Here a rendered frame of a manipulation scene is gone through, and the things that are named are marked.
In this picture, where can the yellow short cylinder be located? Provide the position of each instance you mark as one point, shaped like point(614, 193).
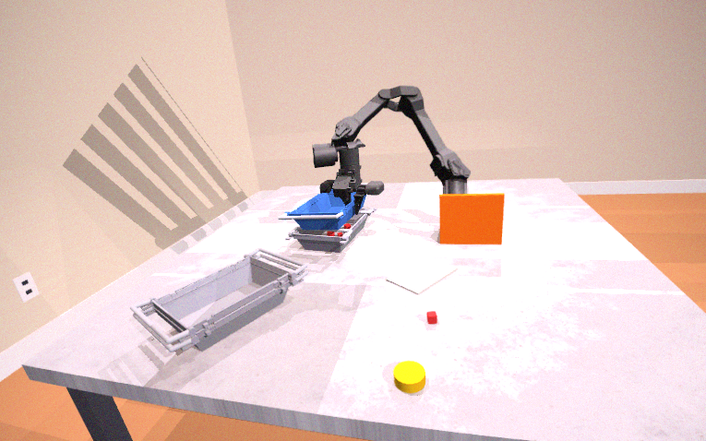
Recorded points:
point(409, 376)

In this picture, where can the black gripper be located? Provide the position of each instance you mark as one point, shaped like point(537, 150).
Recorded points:
point(373, 188)

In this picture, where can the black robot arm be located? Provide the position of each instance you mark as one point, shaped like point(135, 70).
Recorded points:
point(446, 164)

